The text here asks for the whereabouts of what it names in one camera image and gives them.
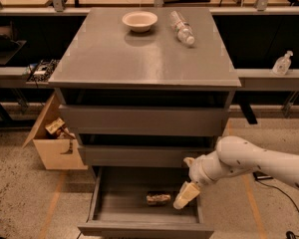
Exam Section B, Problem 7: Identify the cardboard box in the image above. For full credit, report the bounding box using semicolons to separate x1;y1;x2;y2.
23;94;87;170

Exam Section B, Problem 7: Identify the black pedal cable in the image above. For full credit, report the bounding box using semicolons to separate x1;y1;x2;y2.
255;150;299;239

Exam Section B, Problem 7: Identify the grey drawer cabinet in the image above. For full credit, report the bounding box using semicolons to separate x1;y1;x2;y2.
48;7;242;171

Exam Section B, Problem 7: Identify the white paper bowl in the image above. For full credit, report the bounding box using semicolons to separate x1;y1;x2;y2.
122;11;157;33

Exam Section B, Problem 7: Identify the grey bottom drawer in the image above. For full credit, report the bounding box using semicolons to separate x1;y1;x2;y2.
78;166;213;239

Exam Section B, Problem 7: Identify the black white notebook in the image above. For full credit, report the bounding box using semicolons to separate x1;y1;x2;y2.
27;59;59;83

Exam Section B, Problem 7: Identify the snack package in box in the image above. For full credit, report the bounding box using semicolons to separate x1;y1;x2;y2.
45;118;65;134

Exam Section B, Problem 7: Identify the grey middle drawer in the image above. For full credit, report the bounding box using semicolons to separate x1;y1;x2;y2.
78;145;213;167

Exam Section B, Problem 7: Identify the clear plastic water bottle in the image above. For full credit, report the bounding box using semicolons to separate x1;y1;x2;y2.
169;11;195;46

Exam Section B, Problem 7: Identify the black foot pedal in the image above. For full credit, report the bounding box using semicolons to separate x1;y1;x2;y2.
253;171;272;180

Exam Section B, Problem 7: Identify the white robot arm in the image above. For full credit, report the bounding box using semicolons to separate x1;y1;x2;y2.
173;135;299;209

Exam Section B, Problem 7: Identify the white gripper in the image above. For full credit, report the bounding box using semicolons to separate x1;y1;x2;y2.
173;151;223;210

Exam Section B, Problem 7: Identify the grey top drawer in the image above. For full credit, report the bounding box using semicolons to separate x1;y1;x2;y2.
59;105;228;136

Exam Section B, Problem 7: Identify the grey drawer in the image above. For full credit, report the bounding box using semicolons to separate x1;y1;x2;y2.
78;166;213;239
78;145;213;167
59;105;228;136

